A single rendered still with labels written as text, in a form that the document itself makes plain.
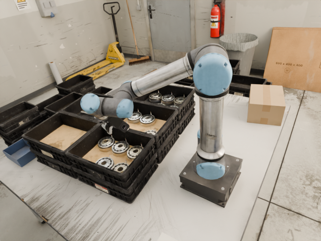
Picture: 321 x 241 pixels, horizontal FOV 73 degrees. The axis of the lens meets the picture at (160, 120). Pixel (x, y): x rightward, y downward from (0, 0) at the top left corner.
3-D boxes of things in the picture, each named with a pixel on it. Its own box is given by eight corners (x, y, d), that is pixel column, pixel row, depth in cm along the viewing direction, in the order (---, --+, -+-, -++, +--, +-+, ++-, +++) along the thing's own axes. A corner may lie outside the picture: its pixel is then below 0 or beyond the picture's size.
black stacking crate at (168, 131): (179, 124, 147) (178, 110, 140) (157, 152, 127) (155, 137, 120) (131, 113, 165) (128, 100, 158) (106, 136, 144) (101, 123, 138)
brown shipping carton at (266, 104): (280, 125, 151) (285, 106, 142) (246, 122, 158) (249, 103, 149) (278, 104, 173) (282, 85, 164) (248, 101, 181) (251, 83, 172)
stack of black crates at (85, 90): (88, 101, 332) (79, 73, 306) (102, 105, 316) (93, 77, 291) (66, 115, 306) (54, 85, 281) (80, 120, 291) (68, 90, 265)
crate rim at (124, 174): (155, 140, 121) (155, 136, 119) (123, 180, 100) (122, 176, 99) (101, 125, 139) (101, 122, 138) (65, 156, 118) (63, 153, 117)
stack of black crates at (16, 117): (40, 130, 280) (24, 100, 255) (53, 137, 265) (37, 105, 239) (9, 149, 255) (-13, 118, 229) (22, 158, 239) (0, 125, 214)
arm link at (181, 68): (219, 30, 81) (116, 79, 101) (221, 38, 73) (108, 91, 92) (230, 58, 87) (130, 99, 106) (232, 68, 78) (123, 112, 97)
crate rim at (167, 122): (178, 112, 141) (178, 109, 140) (155, 140, 121) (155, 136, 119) (129, 102, 159) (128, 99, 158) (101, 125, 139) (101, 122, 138)
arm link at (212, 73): (222, 159, 104) (230, 42, 73) (225, 185, 92) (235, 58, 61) (197, 158, 106) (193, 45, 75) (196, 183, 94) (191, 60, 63)
